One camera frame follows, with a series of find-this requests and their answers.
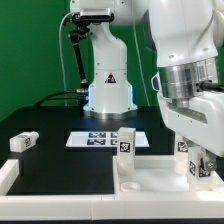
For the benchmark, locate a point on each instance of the white sheet with fiducial tags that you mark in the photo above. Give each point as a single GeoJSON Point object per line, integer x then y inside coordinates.
{"type": "Point", "coordinates": [94, 139]}

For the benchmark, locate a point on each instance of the white square tabletop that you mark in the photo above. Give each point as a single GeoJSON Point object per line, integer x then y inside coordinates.
{"type": "Point", "coordinates": [151, 174]}

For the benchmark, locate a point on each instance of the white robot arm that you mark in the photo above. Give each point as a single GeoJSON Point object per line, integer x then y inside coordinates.
{"type": "Point", "coordinates": [184, 34]}

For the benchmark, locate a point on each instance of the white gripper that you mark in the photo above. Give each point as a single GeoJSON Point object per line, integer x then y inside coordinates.
{"type": "Point", "coordinates": [202, 122]}

